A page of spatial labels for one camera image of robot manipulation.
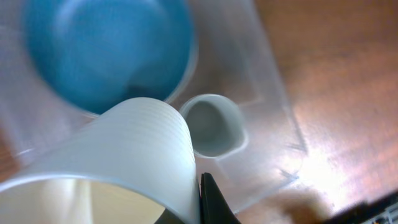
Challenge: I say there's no grey plastic cup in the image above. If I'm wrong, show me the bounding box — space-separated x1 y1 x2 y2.
179 94 249 159

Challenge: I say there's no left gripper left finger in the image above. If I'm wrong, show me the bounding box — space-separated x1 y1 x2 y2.
154 209 185 224

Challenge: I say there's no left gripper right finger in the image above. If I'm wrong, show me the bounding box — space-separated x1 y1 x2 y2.
200 172 241 224

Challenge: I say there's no cream plastic cup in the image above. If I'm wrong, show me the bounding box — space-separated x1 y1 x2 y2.
1 98 200 223

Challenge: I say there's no blue large bowl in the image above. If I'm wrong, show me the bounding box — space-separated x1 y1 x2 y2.
22 0 198 114

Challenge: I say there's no clear plastic storage container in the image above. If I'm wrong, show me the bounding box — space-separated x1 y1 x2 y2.
1 1 307 213

